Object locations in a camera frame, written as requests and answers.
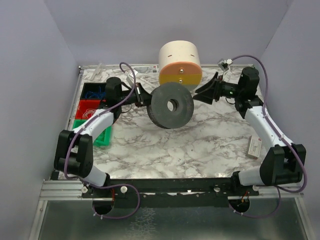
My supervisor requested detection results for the white cable coil in bin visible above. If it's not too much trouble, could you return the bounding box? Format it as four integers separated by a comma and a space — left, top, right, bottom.
82, 107, 98, 120

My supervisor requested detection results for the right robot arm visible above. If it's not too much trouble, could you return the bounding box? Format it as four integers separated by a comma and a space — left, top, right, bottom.
193, 67, 306, 186

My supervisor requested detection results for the white flat packet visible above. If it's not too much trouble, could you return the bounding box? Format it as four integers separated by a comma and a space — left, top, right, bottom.
133, 65, 159, 75

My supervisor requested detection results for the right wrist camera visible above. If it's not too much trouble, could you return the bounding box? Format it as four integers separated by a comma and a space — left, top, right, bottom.
217, 58, 233, 80

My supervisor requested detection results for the green storage bin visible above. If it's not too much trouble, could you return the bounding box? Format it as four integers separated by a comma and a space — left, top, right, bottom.
72, 119, 112, 147

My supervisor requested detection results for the clear plastic strip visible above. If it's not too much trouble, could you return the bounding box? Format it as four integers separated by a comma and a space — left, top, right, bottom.
92, 63, 104, 78

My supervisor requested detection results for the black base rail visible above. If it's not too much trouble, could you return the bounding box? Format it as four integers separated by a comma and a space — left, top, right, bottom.
82, 176, 259, 209

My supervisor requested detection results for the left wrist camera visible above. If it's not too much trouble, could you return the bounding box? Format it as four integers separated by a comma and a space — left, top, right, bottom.
126, 69, 138, 88

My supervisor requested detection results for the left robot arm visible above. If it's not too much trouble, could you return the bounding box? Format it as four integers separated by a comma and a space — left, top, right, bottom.
54, 77, 152, 188

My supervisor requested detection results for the blue cable coil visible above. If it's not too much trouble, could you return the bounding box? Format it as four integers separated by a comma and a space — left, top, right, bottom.
83, 86, 106, 100

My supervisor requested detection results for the red storage bin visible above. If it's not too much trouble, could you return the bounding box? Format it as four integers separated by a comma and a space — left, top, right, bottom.
75, 99, 101, 120

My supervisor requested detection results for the cream cylindrical drawer cabinet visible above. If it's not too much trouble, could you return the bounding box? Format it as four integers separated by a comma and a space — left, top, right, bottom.
158, 40, 203, 91

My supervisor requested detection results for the black cable spool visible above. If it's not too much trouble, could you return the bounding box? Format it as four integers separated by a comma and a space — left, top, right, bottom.
146, 82, 194, 129

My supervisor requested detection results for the white plastic stick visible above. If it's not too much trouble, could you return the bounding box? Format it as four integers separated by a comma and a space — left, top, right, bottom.
140, 78, 157, 89

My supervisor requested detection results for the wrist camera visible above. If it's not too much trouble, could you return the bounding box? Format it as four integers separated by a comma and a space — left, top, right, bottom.
217, 58, 233, 80
126, 69, 138, 88

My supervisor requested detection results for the small white cardboard box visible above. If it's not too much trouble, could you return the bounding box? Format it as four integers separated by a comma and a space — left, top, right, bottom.
245, 135, 262, 159

